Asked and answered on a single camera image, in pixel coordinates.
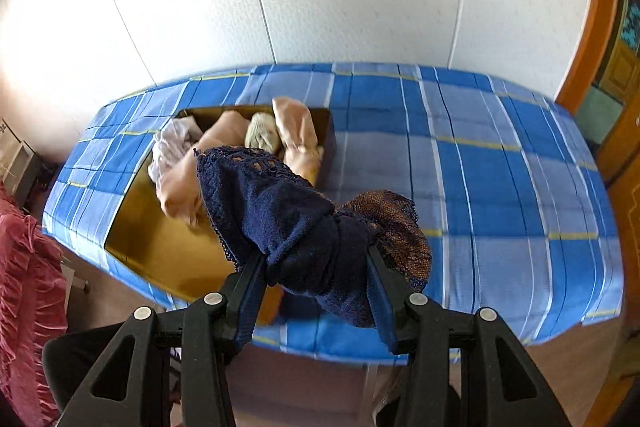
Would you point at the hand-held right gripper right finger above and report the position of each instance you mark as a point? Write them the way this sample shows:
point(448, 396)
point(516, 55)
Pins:
point(380, 312)

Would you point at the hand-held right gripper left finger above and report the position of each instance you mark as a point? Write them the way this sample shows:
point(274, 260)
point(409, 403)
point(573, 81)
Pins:
point(250, 312)

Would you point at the navy lace garment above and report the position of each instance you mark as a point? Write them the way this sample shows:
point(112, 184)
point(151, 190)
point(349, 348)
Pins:
point(280, 217)

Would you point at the gold metal tin box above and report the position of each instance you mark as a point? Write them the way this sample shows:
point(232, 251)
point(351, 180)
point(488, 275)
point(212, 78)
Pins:
point(165, 252)

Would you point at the peach cloth bundle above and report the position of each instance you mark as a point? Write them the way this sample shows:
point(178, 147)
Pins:
point(180, 192)

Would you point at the pale green knitted sock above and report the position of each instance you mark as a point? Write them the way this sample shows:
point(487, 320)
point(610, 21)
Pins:
point(262, 134)

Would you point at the white knotted cloth bundle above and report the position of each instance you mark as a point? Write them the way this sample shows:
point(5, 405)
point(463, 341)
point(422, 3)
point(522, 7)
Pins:
point(167, 152)

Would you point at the beige knotted cloth bundle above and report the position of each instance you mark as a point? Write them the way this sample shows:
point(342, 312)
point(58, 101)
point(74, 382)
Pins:
point(295, 127)

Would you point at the blue plaid cloth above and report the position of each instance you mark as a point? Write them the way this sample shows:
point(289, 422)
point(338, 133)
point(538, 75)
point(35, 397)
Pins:
point(500, 187)

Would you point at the pink ruffled cloth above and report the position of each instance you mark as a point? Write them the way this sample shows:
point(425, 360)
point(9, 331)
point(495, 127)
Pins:
point(30, 282)

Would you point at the white box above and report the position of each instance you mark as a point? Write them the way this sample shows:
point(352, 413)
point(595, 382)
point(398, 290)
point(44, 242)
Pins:
point(15, 157)

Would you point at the patterned glass door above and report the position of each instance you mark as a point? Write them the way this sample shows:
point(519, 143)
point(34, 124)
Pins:
point(625, 57)

